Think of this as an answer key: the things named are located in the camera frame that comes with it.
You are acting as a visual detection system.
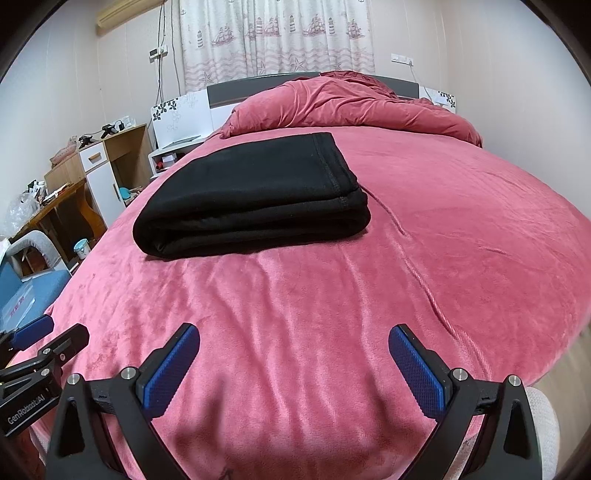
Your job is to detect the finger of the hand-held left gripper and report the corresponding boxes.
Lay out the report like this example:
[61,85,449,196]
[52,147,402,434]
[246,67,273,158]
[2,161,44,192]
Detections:
[0,323,90,398]
[0,315,55,365]

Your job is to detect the pink duvet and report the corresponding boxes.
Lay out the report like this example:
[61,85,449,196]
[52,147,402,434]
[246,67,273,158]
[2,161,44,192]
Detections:
[219,71,483,148]

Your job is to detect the black blanket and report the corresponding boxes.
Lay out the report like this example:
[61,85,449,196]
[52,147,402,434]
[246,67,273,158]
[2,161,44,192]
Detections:
[132,132,372,260]

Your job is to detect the white bedside shelf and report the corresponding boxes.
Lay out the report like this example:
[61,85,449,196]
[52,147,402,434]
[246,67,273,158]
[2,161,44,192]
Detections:
[148,137,206,180]

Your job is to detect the pink bag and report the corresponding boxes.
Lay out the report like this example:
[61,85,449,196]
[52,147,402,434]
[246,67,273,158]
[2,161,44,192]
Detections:
[50,136,79,167]

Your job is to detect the pink bed sheet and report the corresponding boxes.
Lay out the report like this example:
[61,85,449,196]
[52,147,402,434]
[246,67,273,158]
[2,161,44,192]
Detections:
[28,124,580,480]

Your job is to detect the clear plastic bag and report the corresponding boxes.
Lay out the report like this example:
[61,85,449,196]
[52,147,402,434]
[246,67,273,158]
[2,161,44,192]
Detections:
[7,193,40,227]

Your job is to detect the grey headboard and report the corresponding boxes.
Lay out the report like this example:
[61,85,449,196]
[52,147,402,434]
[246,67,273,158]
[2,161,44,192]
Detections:
[206,71,421,116]

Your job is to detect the black cable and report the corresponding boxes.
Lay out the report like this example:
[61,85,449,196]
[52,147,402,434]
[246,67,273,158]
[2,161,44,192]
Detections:
[154,0,168,104]

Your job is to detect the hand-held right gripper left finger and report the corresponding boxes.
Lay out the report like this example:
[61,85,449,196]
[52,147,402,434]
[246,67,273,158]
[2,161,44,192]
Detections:
[46,322,201,480]

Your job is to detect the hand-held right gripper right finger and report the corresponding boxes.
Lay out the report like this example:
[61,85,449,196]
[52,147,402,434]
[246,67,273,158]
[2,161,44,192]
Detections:
[389,323,544,480]

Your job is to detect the wooden desk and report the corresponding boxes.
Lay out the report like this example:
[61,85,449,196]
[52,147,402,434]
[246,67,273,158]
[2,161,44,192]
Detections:
[9,152,109,278]

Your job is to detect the white cable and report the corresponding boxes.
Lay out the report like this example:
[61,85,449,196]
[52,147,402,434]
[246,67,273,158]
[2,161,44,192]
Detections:
[409,62,435,104]

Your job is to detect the printed curtain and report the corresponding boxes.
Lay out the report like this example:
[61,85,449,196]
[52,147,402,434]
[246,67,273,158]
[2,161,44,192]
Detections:
[178,0,376,95]

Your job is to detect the beige air conditioner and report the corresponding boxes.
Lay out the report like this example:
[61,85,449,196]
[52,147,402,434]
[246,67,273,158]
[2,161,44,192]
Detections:
[95,0,167,32]

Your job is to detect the white chair blue cushion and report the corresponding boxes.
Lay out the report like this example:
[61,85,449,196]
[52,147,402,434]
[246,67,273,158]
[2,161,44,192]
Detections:
[0,230,72,333]

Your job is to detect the wooden cabinet white doors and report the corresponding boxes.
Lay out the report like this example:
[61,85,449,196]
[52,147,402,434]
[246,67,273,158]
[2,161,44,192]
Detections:
[78,124,153,229]

